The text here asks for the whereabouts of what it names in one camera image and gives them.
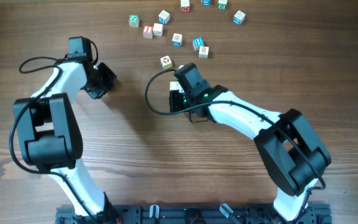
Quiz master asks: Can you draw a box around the green z block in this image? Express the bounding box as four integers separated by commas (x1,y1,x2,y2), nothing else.
218,0,227,10
170,82,183,92

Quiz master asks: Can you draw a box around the brown circle block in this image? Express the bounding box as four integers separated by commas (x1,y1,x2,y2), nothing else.
160,55,173,70

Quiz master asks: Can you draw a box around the blue L block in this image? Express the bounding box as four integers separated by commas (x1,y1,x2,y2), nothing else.
172,33,183,47

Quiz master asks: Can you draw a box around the green V block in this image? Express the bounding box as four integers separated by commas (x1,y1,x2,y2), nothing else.
180,0,191,12

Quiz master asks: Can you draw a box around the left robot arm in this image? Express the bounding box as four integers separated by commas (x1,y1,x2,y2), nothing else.
9,36,122,223

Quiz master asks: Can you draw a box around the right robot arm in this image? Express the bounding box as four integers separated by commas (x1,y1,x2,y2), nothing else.
173,63,331,223

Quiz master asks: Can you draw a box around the yellow K block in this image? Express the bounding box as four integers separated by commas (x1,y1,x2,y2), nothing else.
199,46,209,58

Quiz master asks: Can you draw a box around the blue striped H block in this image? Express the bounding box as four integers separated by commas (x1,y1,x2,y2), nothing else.
192,37,204,51

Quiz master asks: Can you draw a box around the teal green N block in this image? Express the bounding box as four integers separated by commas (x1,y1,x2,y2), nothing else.
129,15,139,28

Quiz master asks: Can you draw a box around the red I block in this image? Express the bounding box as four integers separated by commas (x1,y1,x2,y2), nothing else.
142,26,154,39

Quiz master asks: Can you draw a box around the pale pink block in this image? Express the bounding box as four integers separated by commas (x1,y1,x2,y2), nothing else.
153,23,163,36

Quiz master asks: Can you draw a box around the blue white back block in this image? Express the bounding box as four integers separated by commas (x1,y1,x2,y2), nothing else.
158,10,170,24

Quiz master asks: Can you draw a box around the blue block far right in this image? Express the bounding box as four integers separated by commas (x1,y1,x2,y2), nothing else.
233,10,246,25

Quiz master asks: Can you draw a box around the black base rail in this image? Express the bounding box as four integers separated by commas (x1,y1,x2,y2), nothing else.
55,203,333,224

